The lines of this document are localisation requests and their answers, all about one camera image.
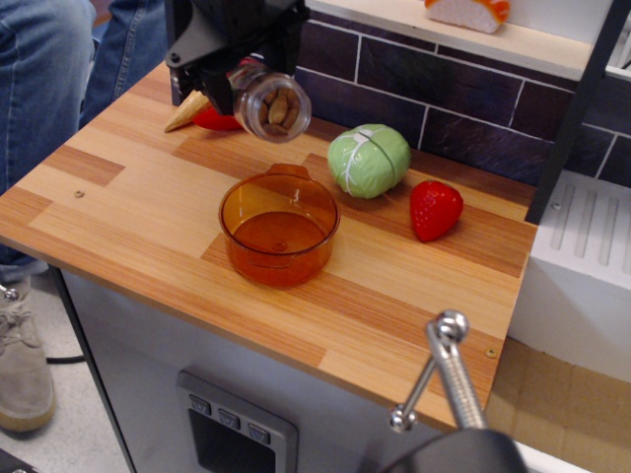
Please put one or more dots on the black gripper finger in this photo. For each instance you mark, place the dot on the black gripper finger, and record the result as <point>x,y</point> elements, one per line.
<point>217,87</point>
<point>282,51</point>

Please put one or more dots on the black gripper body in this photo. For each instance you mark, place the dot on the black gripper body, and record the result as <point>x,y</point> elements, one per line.
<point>219,34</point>

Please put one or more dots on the clear almond jar red label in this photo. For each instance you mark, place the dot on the clear almond jar red label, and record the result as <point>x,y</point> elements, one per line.
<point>270,105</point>

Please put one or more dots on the orange transparent plastic pot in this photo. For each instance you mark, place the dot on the orange transparent plastic pot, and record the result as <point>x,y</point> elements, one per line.
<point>279,226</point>

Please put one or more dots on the toy ice cream cone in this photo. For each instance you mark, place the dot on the toy ice cream cone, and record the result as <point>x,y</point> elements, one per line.
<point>194,104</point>

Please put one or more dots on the red toy chili pepper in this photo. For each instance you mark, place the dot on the red toy chili pepper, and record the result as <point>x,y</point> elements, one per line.
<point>211,119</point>

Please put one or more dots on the green toy cabbage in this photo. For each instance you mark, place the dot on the green toy cabbage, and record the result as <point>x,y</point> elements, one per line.
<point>369,160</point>

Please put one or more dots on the toy salmon sushi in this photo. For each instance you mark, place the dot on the toy salmon sushi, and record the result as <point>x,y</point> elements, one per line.
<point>485,16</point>

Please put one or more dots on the red toy strawberry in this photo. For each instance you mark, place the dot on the red toy strawberry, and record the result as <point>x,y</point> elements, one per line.
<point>435,208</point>

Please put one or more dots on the light wooden shelf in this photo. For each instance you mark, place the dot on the light wooden shelf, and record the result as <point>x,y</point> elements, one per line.
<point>543,52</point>

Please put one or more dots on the grey oven control panel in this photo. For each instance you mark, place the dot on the grey oven control panel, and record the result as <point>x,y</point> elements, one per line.
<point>230,434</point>

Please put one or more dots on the beige suede shoe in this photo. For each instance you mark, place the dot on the beige suede shoe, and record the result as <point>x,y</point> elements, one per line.
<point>27,392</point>

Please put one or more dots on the white ribbed sink block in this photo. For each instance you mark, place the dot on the white ribbed sink block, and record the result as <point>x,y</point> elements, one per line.
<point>574,303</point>

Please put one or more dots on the metal clamp screw handle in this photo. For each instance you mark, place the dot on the metal clamp screw handle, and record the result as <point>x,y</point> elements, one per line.
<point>472,447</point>

